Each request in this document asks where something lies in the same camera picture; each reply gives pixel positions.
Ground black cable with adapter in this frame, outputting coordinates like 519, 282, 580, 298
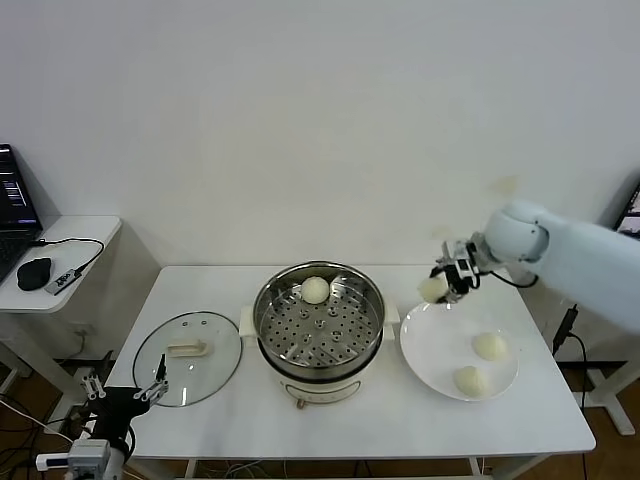
552, 303, 591, 411

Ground white floor cable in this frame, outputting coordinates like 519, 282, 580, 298
0, 397, 76, 442

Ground black computer mouse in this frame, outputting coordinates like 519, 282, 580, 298
17, 257, 53, 291

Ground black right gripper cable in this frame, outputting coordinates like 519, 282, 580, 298
479, 269, 541, 289

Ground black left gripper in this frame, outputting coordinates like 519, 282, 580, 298
81, 349, 172, 451

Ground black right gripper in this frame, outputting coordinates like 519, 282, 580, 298
430, 241, 485, 305

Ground black usb hub cable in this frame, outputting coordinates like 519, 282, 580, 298
33, 236, 106, 276

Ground round white plate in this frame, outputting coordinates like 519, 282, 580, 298
399, 298, 520, 403

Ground white side table with mouse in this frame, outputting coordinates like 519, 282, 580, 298
0, 215, 123, 435

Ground white steamed baozi bun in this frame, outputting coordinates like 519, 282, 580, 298
452, 365, 494, 401
300, 275, 331, 305
472, 333, 510, 362
417, 276, 451, 304

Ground stainless steel steamer basket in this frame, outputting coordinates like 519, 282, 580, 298
239, 260, 401, 371

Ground round glass pot lid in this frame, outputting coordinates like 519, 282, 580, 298
132, 311, 245, 409

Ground cream electric cooker base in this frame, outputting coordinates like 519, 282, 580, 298
257, 339, 384, 412

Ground white cables under table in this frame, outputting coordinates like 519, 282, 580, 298
219, 462, 266, 480

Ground dark grey open laptop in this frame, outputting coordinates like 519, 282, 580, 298
612, 182, 640, 236

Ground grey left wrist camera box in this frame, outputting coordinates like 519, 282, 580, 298
34, 438, 112, 480

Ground grey usb hub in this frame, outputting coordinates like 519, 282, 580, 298
44, 268, 84, 296

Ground black open laptop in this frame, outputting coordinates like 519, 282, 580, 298
0, 144, 45, 286

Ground white side table with label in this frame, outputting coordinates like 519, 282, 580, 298
574, 299, 640, 437

